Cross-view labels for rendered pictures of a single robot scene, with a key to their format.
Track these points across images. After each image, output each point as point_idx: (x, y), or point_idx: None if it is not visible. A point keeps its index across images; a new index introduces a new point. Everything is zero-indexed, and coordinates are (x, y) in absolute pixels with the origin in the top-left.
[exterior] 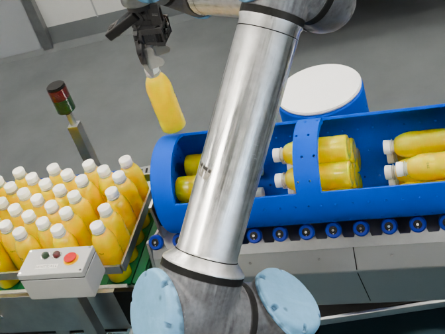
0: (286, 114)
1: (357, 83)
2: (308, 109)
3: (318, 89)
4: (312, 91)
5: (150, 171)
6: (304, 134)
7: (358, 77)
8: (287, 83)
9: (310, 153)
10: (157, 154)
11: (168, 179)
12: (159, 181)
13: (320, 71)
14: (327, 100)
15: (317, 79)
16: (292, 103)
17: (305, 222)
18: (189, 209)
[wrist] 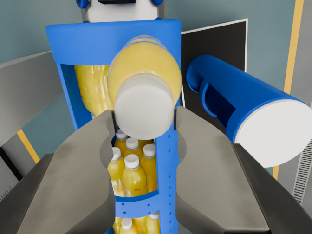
0: (248, 111)
1: (266, 165)
2: (243, 135)
3: (271, 138)
4: (270, 133)
5: (58, 27)
6: (125, 210)
7: (273, 165)
8: (299, 107)
9: None
10: (84, 38)
11: (58, 59)
12: (54, 43)
13: (301, 134)
14: (250, 147)
15: (289, 134)
16: (260, 119)
17: None
18: None
